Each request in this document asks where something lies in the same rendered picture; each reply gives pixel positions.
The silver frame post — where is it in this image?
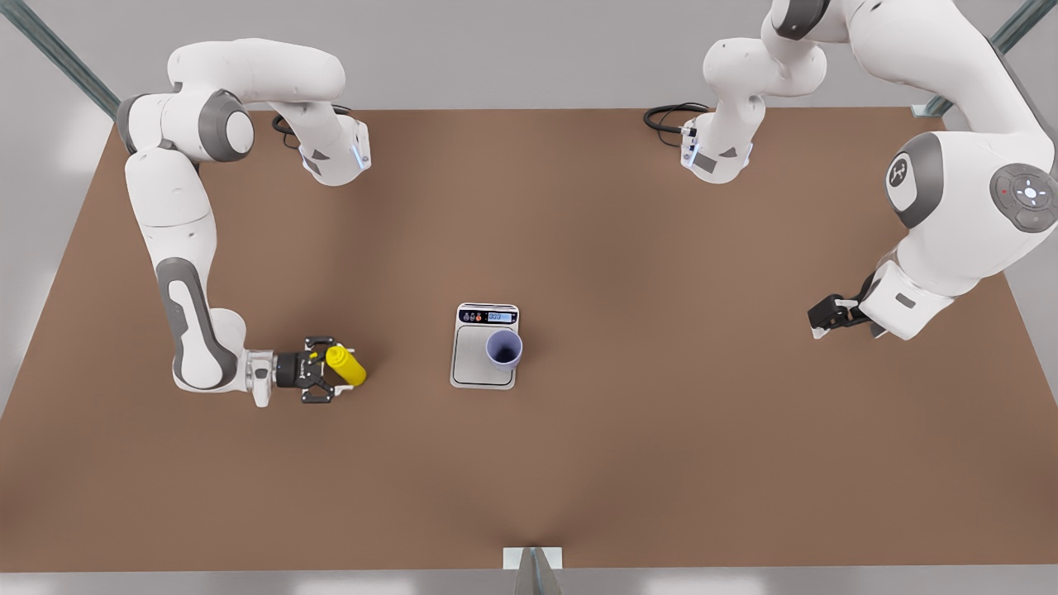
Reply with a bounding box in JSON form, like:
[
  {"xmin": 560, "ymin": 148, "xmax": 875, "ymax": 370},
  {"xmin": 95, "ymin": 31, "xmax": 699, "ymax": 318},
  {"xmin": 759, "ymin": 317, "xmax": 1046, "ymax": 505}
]
[
  {"xmin": 503, "ymin": 545, "xmax": 564, "ymax": 595},
  {"xmin": 0, "ymin": 0, "xmax": 122, "ymax": 121},
  {"xmin": 912, "ymin": 0, "xmax": 1058, "ymax": 118}
]

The grey digital kitchen scale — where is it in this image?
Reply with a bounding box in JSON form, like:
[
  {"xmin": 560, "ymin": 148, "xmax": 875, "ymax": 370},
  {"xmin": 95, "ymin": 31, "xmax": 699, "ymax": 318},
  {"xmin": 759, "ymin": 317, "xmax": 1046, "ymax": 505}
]
[{"xmin": 450, "ymin": 302, "xmax": 521, "ymax": 391}]

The black cable loop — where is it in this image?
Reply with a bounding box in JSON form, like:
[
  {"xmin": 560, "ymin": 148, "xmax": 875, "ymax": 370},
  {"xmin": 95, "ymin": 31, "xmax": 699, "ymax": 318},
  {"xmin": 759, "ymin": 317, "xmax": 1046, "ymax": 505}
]
[
  {"xmin": 271, "ymin": 105, "xmax": 354, "ymax": 151},
  {"xmin": 643, "ymin": 102, "xmax": 713, "ymax": 150}
]

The yellow sauce bottle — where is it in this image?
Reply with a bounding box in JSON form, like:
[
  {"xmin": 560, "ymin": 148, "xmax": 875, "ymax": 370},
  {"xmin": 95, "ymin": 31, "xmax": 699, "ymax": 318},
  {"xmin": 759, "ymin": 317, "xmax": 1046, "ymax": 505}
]
[{"xmin": 324, "ymin": 345, "xmax": 368, "ymax": 388}]

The lavender cup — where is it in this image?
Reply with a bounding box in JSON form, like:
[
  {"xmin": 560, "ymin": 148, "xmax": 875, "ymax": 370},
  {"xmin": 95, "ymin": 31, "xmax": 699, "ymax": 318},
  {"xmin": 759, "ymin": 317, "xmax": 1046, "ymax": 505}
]
[{"xmin": 485, "ymin": 329, "xmax": 524, "ymax": 370}]

